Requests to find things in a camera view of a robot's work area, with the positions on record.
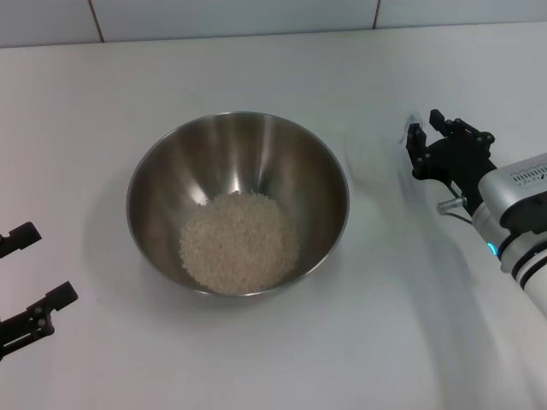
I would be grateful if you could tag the white rice grains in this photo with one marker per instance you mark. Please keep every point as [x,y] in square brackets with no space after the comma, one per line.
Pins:
[239,243]

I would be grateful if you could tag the stainless steel mixing bowl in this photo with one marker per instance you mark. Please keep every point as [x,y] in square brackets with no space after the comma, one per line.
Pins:
[213,162]

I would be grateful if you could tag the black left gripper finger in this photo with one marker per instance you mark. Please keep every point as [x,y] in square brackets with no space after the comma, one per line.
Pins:
[23,237]
[55,299]

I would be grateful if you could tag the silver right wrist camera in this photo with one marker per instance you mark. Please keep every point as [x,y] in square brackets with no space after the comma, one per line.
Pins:
[513,192]

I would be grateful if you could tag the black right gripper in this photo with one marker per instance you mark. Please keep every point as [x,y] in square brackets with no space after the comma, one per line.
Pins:
[457,162]

